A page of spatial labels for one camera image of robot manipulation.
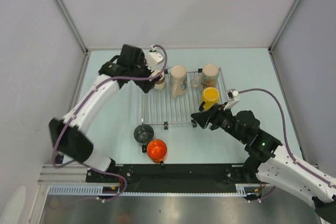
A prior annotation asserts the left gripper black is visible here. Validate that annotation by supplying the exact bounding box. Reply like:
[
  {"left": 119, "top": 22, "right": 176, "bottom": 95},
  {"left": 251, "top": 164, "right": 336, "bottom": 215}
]
[{"left": 130, "top": 52, "right": 162, "bottom": 93}]

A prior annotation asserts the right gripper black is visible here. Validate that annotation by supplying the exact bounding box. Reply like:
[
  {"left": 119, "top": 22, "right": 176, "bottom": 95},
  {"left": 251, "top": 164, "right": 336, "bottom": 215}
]
[{"left": 190, "top": 102, "right": 246, "bottom": 143}]

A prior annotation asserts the stainless steel cup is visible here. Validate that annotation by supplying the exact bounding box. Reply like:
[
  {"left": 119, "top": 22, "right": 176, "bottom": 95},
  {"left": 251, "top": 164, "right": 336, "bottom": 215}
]
[{"left": 152, "top": 70, "right": 166, "bottom": 90}]

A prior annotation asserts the yellow mug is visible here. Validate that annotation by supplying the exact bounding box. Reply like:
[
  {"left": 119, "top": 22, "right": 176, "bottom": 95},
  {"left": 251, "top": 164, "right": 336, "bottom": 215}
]
[{"left": 198, "top": 87, "right": 221, "bottom": 112}]

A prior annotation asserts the plain beige mug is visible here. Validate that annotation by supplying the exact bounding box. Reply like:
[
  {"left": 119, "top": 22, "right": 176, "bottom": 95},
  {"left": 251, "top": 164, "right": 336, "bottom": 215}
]
[{"left": 170, "top": 65, "right": 187, "bottom": 99}]

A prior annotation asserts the beige floral mug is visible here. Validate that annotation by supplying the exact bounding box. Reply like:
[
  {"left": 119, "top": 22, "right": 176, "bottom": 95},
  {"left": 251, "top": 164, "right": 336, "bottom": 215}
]
[{"left": 191, "top": 64, "right": 219, "bottom": 90}]

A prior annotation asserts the dark green mug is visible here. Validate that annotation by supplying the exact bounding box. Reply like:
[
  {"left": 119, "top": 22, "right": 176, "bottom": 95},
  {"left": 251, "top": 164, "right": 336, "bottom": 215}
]
[{"left": 133, "top": 124, "right": 154, "bottom": 145}]

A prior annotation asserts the orange mug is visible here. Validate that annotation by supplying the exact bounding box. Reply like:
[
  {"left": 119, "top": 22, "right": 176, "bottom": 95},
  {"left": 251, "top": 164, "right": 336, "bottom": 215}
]
[{"left": 142, "top": 139, "right": 167, "bottom": 166}]

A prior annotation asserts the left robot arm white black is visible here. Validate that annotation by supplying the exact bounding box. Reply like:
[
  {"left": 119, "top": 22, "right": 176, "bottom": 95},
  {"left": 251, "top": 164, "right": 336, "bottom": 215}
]
[{"left": 49, "top": 44, "right": 167, "bottom": 182}]

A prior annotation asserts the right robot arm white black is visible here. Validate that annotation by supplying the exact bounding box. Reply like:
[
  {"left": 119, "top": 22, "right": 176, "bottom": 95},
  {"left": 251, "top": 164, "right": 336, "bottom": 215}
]
[{"left": 191, "top": 104, "right": 335, "bottom": 223}]

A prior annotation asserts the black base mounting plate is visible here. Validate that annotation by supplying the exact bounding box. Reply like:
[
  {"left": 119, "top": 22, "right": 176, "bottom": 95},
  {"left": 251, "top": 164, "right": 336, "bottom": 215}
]
[{"left": 85, "top": 163, "right": 274, "bottom": 194}]

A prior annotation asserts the metal wire dish rack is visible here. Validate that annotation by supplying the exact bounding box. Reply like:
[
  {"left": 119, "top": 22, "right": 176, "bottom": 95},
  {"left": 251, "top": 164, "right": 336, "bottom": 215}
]
[{"left": 141, "top": 66, "right": 232, "bottom": 130}]

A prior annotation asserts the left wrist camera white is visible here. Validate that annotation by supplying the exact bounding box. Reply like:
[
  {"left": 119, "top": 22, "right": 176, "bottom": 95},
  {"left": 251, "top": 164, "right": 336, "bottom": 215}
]
[{"left": 145, "top": 49, "right": 164, "bottom": 69}]

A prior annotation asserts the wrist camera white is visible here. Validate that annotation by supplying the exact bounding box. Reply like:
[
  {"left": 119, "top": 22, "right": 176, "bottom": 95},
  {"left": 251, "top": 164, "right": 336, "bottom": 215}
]
[
  {"left": 145, "top": 49, "right": 164, "bottom": 69},
  {"left": 224, "top": 89, "right": 240, "bottom": 110}
]

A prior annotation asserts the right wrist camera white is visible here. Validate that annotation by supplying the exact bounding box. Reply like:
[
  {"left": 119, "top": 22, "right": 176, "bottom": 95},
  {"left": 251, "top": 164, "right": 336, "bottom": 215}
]
[{"left": 224, "top": 89, "right": 240, "bottom": 110}]

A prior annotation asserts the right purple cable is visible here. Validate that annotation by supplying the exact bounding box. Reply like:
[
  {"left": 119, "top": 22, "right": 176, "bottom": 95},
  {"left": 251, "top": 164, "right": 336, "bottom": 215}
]
[{"left": 236, "top": 88, "right": 336, "bottom": 204}]

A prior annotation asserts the white slotted cable duct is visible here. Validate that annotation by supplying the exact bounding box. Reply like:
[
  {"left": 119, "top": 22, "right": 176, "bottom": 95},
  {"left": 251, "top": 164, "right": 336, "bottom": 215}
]
[{"left": 49, "top": 185, "right": 261, "bottom": 197}]

